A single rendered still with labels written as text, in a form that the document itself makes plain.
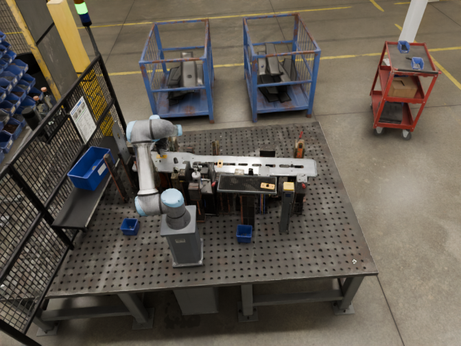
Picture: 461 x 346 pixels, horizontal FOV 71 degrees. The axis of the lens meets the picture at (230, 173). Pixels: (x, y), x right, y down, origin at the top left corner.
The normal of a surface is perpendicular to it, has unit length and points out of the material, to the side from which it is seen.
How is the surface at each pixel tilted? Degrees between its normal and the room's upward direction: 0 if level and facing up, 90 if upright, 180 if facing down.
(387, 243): 0
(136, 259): 0
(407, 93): 90
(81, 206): 0
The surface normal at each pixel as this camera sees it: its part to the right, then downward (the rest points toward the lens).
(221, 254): -0.06, -0.69
